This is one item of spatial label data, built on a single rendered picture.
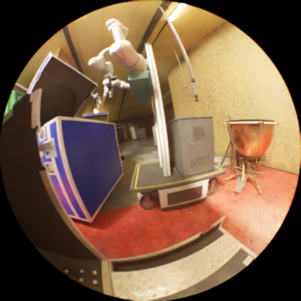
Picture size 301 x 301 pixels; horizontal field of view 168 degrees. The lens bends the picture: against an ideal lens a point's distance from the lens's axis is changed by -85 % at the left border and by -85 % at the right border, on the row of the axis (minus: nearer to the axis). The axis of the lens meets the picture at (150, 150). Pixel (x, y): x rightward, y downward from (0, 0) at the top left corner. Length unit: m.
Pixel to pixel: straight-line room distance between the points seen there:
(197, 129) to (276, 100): 1.78
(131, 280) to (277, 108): 2.52
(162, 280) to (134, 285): 0.13
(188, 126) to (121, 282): 1.09
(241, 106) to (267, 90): 0.68
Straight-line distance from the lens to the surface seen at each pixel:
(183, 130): 0.84
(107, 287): 0.64
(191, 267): 0.69
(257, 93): 2.32
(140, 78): 0.84
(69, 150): 0.75
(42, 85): 1.43
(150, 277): 0.63
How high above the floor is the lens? 0.76
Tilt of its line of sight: 11 degrees down
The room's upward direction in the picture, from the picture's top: 8 degrees counter-clockwise
